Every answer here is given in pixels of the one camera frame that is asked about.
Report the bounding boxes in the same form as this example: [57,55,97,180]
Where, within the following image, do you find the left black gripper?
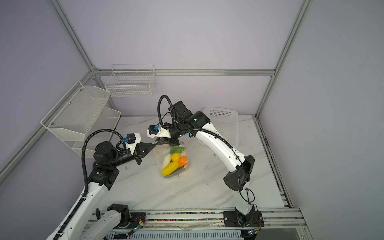
[110,142,156,168]

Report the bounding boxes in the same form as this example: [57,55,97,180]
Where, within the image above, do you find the yellow lemon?
[171,153,181,162]

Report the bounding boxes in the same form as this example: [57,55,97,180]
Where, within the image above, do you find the clear zip top bag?
[154,140,192,178]

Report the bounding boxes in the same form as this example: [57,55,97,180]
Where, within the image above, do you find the orange tangerine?
[178,156,189,167]

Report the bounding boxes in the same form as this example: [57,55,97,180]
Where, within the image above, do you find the yellow corn cob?
[161,162,180,177]

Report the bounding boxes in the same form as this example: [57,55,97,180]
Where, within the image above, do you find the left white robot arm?
[48,139,156,240]

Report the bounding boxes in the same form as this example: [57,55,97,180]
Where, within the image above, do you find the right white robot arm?
[148,95,259,226]

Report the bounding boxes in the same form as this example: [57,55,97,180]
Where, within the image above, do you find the white plastic food basket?
[203,107,239,148]

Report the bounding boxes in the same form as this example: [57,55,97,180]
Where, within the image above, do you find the white mesh two-tier shelf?
[41,82,121,156]

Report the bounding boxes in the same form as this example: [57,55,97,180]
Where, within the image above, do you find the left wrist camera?
[122,133,141,153]

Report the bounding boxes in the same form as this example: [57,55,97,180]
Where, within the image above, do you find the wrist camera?
[147,125,171,138]
[122,133,141,153]

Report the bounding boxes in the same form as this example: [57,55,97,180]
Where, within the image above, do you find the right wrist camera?
[147,125,171,138]

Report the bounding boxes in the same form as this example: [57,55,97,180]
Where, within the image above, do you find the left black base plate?
[114,212,147,229]

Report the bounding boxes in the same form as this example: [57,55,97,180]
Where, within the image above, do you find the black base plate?
[114,212,147,229]
[223,210,265,228]

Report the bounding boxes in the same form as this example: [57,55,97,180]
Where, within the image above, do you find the white wire wall basket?
[105,65,157,97]

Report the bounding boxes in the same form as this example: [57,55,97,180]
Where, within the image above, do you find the aluminium frame back bar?
[94,69,276,77]

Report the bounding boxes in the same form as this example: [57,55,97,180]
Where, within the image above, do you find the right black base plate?
[223,210,265,228]

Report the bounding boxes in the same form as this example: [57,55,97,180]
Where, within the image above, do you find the aluminium front rail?
[106,208,308,238]

